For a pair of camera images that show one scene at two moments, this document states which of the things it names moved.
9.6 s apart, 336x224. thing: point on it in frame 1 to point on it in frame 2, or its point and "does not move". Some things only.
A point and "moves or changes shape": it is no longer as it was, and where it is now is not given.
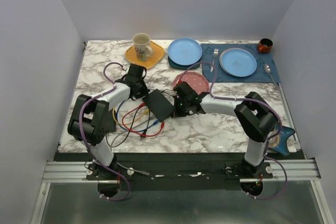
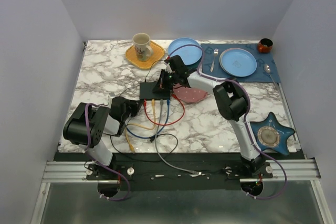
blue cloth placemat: (266, 70) does not move
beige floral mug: (142, 43) does not move
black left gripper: (144, 93) to (135, 106)
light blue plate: (185, 51) does not move
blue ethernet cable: (155, 123) moves or changes shape
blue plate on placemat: (238, 62) does not move
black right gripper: (177, 112) to (163, 86)
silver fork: (215, 53) does not move
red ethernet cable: (141, 105) moves or changes shape
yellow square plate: (158, 52) does not move
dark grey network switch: (159, 105) moves or changes shape
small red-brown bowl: (265, 45) does not move
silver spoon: (268, 69) does not move
